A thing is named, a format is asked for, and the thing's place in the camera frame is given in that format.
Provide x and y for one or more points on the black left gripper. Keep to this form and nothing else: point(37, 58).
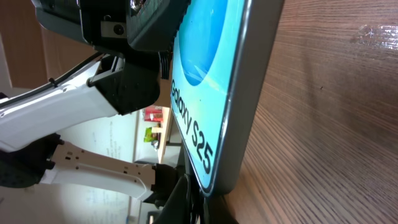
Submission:
point(127, 29)

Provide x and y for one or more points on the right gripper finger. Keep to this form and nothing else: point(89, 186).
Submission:
point(177, 208)

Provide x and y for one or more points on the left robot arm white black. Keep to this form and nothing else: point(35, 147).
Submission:
point(102, 86)

